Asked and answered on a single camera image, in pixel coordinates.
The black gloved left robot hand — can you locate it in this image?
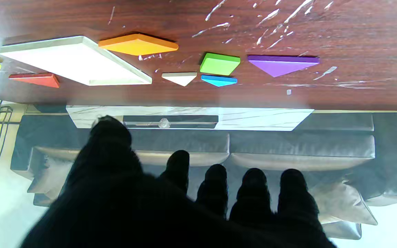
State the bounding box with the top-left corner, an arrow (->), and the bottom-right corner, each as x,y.
19,115 -> 337,248

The red large tangram triangle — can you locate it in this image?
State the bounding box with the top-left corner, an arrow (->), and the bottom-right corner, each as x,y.
9,73 -> 60,88

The purple medium tangram triangle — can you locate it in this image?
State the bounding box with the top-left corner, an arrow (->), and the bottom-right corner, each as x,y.
247,55 -> 320,78

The natural wood small tangram triangle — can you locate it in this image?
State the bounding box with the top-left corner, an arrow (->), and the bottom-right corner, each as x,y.
162,72 -> 197,87

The wooden square puzzle tray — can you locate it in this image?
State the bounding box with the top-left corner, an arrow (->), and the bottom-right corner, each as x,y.
0,35 -> 152,86

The blue small tangram triangle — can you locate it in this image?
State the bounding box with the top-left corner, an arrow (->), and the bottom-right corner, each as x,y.
201,75 -> 237,87

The orange tangram parallelogram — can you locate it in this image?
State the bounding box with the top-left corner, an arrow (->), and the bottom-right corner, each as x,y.
98,33 -> 179,56

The green tangram square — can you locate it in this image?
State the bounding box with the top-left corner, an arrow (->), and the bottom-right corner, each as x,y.
200,52 -> 241,76

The brown sofa cushion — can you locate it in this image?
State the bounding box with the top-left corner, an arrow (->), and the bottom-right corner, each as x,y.
28,157 -> 78,205
309,179 -> 378,226

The long black decorative tray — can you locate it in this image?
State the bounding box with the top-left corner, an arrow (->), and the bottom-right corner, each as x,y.
123,115 -> 218,129

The marble coffee table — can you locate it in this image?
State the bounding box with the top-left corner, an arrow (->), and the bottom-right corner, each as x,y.
66,105 -> 314,131

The dark brown leather sofa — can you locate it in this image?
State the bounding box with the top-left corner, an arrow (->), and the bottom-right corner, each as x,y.
11,112 -> 397,240

